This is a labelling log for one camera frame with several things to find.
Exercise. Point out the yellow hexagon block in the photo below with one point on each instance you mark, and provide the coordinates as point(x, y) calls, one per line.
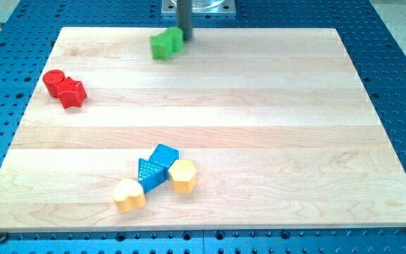
point(183, 175)

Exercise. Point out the blue cube block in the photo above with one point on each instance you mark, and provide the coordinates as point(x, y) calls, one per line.
point(164, 156)

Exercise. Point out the blue triangle block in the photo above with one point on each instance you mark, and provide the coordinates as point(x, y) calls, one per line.
point(150, 174)

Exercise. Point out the light wooden board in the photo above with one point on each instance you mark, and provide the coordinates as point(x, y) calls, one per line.
point(276, 121)

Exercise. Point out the green star block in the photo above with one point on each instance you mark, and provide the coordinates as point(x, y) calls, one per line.
point(161, 46)

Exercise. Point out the green cylinder block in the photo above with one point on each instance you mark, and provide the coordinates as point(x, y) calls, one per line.
point(176, 36)

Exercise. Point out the yellow heart block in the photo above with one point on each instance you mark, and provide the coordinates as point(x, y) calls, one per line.
point(128, 194)

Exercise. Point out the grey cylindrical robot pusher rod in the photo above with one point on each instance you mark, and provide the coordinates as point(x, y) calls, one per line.
point(184, 18)

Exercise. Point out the red star block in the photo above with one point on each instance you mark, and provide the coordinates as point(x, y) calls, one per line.
point(71, 93)

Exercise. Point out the red cylinder block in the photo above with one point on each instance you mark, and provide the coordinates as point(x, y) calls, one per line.
point(51, 79)

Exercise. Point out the blue perforated metal table plate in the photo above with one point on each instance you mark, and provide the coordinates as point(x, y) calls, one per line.
point(28, 36)

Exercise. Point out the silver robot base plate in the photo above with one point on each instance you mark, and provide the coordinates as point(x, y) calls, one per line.
point(201, 7)

